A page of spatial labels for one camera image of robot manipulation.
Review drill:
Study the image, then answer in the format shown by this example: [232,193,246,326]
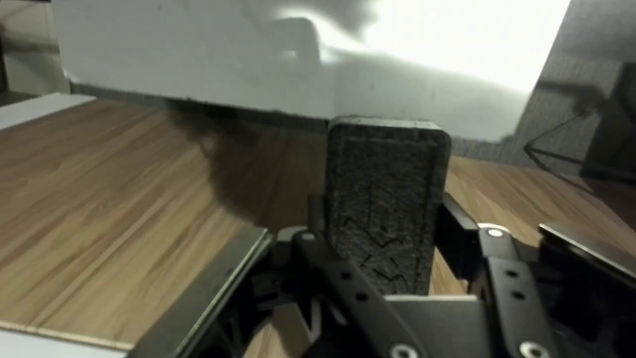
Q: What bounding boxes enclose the small white board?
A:
[51,0,570,141]

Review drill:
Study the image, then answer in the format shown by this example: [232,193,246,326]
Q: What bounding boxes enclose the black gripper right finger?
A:
[538,223,636,282]

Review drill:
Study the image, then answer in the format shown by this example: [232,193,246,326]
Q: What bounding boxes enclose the large white writing board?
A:
[0,322,133,358]

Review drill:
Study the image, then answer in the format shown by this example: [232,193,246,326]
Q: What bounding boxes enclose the dark grey felt duster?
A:
[326,115,451,294]

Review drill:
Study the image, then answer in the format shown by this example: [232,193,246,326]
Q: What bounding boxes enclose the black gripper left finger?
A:
[127,227,272,358]

